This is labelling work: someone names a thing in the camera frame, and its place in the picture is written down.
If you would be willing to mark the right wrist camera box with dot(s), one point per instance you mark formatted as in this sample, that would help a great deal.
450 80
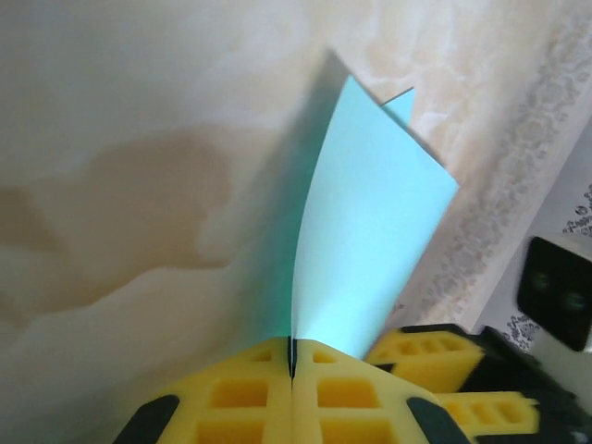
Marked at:
559 291

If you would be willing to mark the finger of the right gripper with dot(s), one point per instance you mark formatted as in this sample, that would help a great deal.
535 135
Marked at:
490 411
425 356

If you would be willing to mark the teal square paper sheet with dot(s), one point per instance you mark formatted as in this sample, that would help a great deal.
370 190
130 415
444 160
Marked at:
370 208

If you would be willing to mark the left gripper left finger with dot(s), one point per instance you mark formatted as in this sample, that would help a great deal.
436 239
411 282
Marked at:
231 407

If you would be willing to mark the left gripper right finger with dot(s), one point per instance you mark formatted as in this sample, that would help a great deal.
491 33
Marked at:
361 407

